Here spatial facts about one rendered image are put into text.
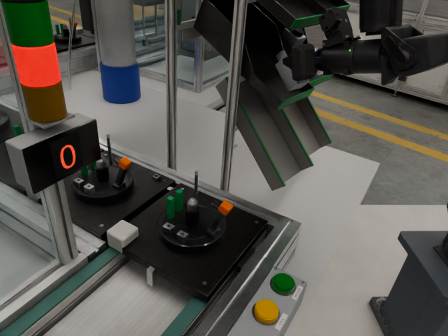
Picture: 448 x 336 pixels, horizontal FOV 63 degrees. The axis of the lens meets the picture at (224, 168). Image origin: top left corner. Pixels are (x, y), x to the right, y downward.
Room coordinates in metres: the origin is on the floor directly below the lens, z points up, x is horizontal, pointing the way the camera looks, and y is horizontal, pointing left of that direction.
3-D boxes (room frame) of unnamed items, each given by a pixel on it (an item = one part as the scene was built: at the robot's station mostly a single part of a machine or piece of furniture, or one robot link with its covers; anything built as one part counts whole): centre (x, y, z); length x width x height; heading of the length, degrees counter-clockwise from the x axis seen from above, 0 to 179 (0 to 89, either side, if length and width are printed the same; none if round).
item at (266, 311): (0.39, -0.09, 0.96); 0.04 x 0.04 x 0.02
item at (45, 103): (0.46, 0.25, 1.28); 0.05 x 0.05 x 0.05
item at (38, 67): (0.46, 0.25, 1.33); 0.05 x 0.05 x 0.05
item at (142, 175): (0.70, 0.28, 1.01); 0.24 x 0.24 x 0.13; 61
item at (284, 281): (0.45, -0.12, 0.96); 0.04 x 0.04 x 0.02
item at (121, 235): (0.53, 0.19, 0.97); 0.05 x 0.05 x 0.04; 61
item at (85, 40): (1.89, 0.85, 1.01); 0.24 x 0.24 x 0.13; 61
